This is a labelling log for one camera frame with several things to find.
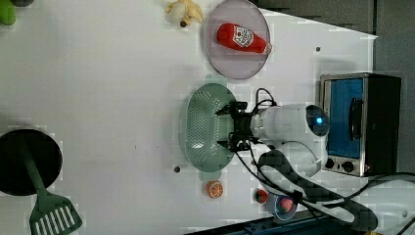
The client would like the blue bowl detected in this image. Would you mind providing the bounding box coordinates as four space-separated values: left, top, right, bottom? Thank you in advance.
266 194 298 220

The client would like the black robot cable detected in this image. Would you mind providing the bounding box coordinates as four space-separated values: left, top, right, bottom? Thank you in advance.
234 87 415 235

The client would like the red ketchup bottle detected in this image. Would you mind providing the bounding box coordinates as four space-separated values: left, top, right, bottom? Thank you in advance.
216 23 273 55

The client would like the toy strawberry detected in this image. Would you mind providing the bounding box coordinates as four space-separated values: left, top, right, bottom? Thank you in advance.
254 189 268 204

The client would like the green slotted spatula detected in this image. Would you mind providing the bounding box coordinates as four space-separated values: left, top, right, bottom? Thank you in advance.
23 154 82 235

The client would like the silver toaster oven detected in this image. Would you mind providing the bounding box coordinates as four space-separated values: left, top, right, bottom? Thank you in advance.
320 72 401 177

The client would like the toy orange slice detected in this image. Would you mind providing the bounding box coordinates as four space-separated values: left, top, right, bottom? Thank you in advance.
206 180 224 199

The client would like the peeled toy banana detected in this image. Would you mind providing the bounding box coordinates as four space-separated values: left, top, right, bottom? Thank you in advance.
164 0 204 27

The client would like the black round container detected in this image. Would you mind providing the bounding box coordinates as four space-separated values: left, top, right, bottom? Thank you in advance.
0 129 63 196

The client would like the red toy in bowl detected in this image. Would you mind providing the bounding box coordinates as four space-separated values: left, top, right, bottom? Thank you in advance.
277 197 294 212

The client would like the grey round plate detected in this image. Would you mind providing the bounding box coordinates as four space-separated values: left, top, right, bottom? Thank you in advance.
204 0 273 79

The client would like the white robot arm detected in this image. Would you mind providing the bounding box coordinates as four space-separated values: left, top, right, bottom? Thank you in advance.
215 101 414 235

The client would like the green toy vegetable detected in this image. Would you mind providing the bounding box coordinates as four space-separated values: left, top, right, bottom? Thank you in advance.
0 0 16 25

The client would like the green oval strainer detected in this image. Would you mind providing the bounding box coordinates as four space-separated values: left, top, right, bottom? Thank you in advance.
178 79 236 182

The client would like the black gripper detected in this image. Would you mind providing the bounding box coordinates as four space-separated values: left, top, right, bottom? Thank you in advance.
215 102 258 152

